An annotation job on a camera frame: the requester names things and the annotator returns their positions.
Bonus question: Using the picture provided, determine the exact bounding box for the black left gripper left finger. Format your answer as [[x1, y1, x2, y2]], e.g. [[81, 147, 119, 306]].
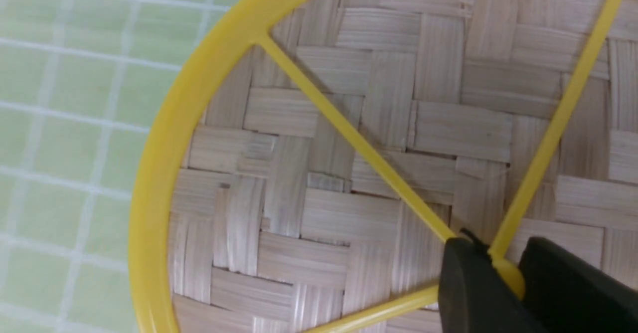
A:
[[438, 229, 547, 333]]

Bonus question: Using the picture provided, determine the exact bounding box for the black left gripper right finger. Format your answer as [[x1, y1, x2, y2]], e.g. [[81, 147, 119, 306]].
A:
[[519, 237, 638, 333]]

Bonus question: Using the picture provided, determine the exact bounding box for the yellow woven bamboo steamer lid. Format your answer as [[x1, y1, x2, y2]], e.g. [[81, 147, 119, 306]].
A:
[[129, 0, 637, 333]]

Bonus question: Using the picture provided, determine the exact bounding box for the green checkered tablecloth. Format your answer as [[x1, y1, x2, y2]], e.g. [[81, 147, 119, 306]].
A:
[[0, 0, 238, 333]]

